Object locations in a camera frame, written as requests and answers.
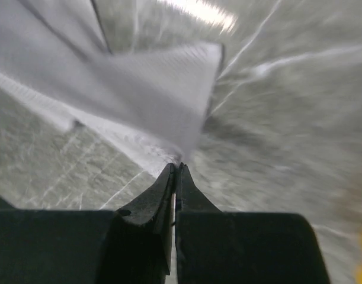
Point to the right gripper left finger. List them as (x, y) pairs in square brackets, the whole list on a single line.
[(149, 218)]

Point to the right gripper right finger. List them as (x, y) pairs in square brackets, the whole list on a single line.
[(192, 208)]

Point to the white towel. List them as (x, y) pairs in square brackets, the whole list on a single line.
[(54, 59)]

